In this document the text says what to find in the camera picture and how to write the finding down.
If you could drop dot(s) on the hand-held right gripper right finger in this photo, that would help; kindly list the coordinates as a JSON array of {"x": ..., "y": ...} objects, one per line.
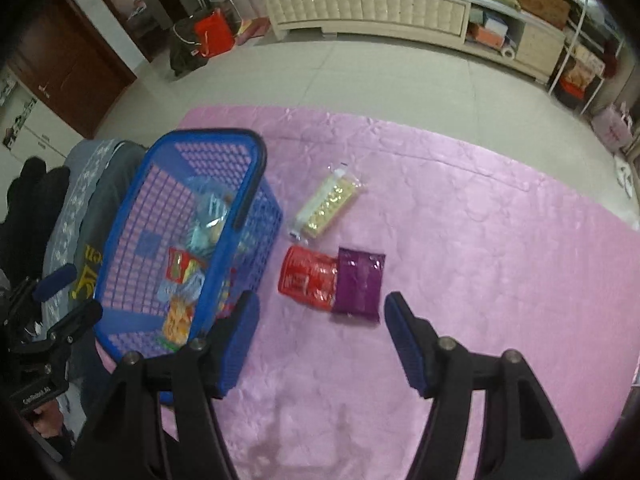
[{"x": 407, "y": 350}]

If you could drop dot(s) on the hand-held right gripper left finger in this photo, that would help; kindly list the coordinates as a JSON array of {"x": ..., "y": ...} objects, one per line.
[{"x": 240, "y": 345}]

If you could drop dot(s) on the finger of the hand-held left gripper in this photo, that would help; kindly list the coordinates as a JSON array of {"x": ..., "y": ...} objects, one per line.
[
  {"x": 55, "y": 282},
  {"x": 75, "y": 322}
]

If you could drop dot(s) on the orange snack packet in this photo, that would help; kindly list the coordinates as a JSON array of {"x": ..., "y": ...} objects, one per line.
[{"x": 177, "y": 320}]

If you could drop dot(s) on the blue white snack packet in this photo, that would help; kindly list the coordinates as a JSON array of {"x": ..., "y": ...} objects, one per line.
[{"x": 175, "y": 290}]

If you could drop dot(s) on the purple snack packet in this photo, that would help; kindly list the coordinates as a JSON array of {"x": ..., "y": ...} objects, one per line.
[{"x": 357, "y": 280}]

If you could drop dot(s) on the blue plastic basket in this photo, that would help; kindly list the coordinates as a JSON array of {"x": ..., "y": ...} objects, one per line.
[{"x": 150, "y": 249}]

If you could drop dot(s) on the light blue snack packet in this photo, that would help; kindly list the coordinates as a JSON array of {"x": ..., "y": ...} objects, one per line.
[{"x": 207, "y": 215}]

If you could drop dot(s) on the yellow cracker packet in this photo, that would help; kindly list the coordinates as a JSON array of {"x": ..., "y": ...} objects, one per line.
[{"x": 325, "y": 205}]

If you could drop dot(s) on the person's left hand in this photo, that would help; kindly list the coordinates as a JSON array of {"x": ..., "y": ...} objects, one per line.
[{"x": 47, "y": 420}]

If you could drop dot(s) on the black cloth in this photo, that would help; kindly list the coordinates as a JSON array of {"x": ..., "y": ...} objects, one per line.
[{"x": 30, "y": 210}]

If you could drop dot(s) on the pale grey patterned cloth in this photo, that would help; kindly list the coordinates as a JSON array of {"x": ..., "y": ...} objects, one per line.
[{"x": 75, "y": 195}]

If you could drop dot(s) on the dark grey yellow-print cloth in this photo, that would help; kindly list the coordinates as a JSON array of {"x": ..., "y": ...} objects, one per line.
[{"x": 107, "y": 195}]

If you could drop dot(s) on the pink quilted blanket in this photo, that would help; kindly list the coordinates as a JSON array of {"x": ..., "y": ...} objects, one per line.
[{"x": 475, "y": 260}]

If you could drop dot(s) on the brown wooden door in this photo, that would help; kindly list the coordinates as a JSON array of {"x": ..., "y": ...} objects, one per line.
[{"x": 65, "y": 65}]

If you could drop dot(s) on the black bag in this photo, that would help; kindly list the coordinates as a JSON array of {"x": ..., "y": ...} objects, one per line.
[{"x": 185, "y": 50}]

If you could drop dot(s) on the red bag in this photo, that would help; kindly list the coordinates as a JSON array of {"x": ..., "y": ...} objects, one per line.
[{"x": 215, "y": 35}]

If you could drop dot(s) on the pink gift bag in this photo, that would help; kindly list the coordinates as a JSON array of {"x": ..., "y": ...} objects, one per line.
[{"x": 612, "y": 130}]

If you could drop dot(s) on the white roll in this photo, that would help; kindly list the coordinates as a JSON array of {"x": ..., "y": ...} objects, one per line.
[{"x": 509, "y": 52}]

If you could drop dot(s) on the orange box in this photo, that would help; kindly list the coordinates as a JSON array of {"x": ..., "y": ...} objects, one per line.
[{"x": 487, "y": 35}]

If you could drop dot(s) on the cream tufted TV cabinet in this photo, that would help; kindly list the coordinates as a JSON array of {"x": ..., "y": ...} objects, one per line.
[{"x": 375, "y": 5}]

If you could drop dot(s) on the white metal rack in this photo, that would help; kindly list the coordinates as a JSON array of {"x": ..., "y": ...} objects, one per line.
[{"x": 585, "y": 50}]

